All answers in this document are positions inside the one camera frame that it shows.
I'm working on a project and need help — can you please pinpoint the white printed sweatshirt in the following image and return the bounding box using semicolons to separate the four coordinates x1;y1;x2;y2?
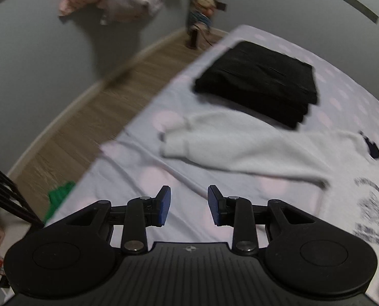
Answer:
159;110;379;303

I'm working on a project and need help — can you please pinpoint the green cloth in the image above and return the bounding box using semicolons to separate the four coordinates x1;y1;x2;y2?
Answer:
44;181;77;222

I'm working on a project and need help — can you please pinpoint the lilac dotted bed sheet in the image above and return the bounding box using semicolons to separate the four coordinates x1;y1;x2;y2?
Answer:
44;24;379;303

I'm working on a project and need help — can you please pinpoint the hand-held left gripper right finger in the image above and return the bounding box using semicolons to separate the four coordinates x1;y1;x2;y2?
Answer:
207;185;316;256

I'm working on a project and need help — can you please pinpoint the grey wall strip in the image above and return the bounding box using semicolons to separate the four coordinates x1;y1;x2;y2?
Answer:
342;0;379;23

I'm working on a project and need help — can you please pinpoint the folded black garment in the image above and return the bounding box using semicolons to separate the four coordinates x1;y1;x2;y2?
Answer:
193;40;320;131

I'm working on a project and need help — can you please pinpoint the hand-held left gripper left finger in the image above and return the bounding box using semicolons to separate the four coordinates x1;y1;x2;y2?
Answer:
63;185;172;256

